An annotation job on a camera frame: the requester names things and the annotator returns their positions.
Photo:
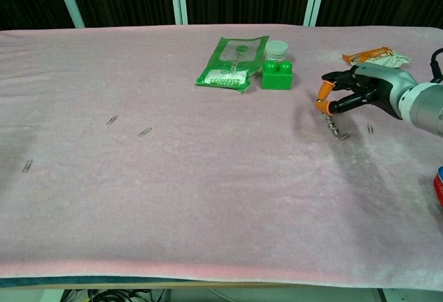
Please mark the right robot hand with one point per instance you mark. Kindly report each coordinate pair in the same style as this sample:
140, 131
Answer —
384, 80

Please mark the metal paper clip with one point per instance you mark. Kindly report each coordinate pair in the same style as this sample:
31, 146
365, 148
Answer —
111, 119
145, 131
344, 136
27, 166
370, 129

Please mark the silver magnetic ball chain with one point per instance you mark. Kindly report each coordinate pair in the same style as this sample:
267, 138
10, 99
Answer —
331, 126

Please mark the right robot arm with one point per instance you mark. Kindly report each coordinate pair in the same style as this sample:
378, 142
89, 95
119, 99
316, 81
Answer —
425, 106

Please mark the orange white snack bag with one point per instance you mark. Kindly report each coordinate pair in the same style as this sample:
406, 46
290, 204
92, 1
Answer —
373, 55

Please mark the green toy brick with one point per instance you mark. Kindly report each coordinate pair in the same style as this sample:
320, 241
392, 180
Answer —
276, 78

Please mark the white round jar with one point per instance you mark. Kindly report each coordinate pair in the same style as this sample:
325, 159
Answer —
277, 50

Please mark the blue snack bag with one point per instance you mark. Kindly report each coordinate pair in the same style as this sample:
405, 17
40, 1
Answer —
439, 187

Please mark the green wet wipes packet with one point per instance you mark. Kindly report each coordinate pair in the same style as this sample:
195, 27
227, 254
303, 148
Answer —
228, 63

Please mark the pink table cloth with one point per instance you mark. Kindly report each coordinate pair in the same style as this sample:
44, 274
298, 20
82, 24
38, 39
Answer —
173, 194

